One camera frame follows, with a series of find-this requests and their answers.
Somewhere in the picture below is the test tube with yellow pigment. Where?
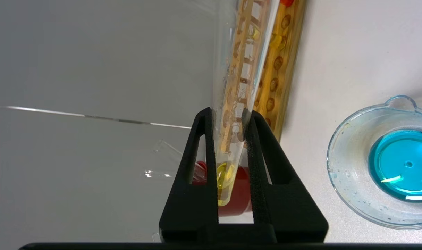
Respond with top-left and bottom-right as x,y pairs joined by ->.
247,26 -> 288,51
211,0 -> 281,207

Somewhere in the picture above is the wooden test tube rack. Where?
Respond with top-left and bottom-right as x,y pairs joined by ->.
225,0 -> 308,143

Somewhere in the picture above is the dark red plastic cup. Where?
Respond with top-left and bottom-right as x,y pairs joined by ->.
192,160 -> 252,217

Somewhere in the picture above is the clear glass beaker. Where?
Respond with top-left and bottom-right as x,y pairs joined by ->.
327,95 -> 422,230

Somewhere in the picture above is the test tube with blue pigment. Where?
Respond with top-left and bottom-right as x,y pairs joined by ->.
154,139 -> 185,158

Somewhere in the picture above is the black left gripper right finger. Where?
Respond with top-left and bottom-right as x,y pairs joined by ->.
246,110 -> 329,243

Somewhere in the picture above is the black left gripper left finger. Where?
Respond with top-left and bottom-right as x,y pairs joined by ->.
159,107 -> 219,243

